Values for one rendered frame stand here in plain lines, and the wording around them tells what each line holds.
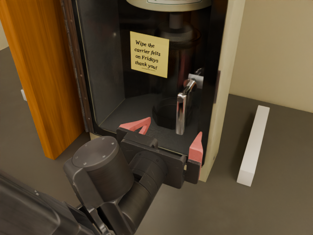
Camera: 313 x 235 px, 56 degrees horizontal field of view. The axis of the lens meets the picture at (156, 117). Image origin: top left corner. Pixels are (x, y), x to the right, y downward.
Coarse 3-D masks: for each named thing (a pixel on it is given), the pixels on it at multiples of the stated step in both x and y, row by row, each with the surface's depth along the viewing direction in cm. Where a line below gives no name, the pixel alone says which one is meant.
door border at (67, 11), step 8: (64, 0) 55; (64, 8) 56; (72, 8) 55; (64, 16) 56; (72, 16) 56; (72, 24) 57; (72, 32) 58; (72, 40) 59; (72, 48) 61; (80, 56) 61; (72, 64) 63; (80, 64) 62; (80, 72) 64; (80, 80) 65; (80, 88) 67; (80, 104) 69; (88, 104) 69; (88, 112) 70; (88, 120) 72; (88, 128) 74
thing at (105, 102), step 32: (96, 0) 52; (128, 0) 49; (160, 0) 47; (192, 0) 45; (224, 0) 43; (96, 32) 56; (128, 32) 53; (160, 32) 50; (192, 32) 48; (96, 64) 60; (128, 64) 57; (192, 64) 51; (96, 96) 66; (128, 96) 62; (160, 96) 58; (192, 96) 55; (96, 128) 73; (160, 128) 63; (192, 128) 59
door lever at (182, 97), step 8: (192, 80) 52; (184, 88) 52; (192, 88) 53; (184, 96) 49; (184, 104) 50; (184, 112) 52; (176, 120) 53; (184, 120) 53; (176, 128) 54; (184, 128) 55
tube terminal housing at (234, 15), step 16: (240, 0) 48; (240, 16) 52; (224, 32) 47; (224, 48) 48; (224, 64) 50; (224, 80) 54; (224, 96) 60; (224, 112) 67; (208, 144) 61; (208, 160) 64
